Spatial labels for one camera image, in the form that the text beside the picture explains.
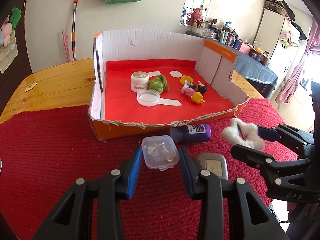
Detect white fluffy star hair clip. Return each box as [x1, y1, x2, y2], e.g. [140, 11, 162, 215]
[221, 118, 265, 151]

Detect yellow toy head figurine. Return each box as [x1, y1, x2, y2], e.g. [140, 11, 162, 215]
[191, 92, 204, 104]

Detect black-haired doll figurine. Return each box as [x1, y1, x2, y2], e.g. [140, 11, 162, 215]
[189, 82, 208, 95]

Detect small clear plastic box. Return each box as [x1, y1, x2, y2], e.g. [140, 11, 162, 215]
[141, 135, 180, 171]

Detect small pink figurine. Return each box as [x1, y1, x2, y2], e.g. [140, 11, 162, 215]
[181, 84, 195, 97]

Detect green fuzzy scrunchie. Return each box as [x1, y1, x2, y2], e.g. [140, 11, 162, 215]
[148, 74, 169, 94]

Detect clear round lid container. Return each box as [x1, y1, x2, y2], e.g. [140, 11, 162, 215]
[137, 89, 161, 107]

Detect grey square compact case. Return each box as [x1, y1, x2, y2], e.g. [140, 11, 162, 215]
[195, 153, 228, 180]

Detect pink curtain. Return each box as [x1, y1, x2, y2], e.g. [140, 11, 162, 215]
[275, 19, 319, 106]

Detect purple glitter bottle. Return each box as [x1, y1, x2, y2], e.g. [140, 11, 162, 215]
[169, 124, 212, 144]

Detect dark cloth covered side table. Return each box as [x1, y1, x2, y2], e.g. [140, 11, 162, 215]
[186, 30, 278, 99]

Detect white wardrobe cabinet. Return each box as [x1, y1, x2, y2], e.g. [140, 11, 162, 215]
[255, 9, 306, 99]

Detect yellow bottle cap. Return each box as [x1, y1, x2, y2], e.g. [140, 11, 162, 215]
[180, 75, 193, 85]

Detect red paper box liner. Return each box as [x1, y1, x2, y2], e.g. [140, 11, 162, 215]
[103, 58, 235, 125]

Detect orange white cardboard box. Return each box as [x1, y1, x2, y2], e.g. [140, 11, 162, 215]
[88, 30, 249, 141]

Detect white round cream jar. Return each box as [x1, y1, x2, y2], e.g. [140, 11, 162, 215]
[131, 72, 150, 93]

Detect small wooden tag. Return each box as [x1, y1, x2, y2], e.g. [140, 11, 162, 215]
[25, 82, 37, 92]

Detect pink rabbit plush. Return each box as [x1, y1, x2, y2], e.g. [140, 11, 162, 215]
[186, 8, 203, 28]

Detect dark brown door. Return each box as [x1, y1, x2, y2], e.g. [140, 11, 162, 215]
[1, 0, 32, 111]

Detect pink hanger stick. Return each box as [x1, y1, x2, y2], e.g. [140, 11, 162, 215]
[61, 29, 71, 62]

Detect pink plush toys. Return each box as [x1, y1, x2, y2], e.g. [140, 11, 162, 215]
[0, 17, 12, 47]

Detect orange silver mop pole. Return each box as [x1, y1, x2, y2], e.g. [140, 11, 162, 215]
[71, 0, 78, 61]

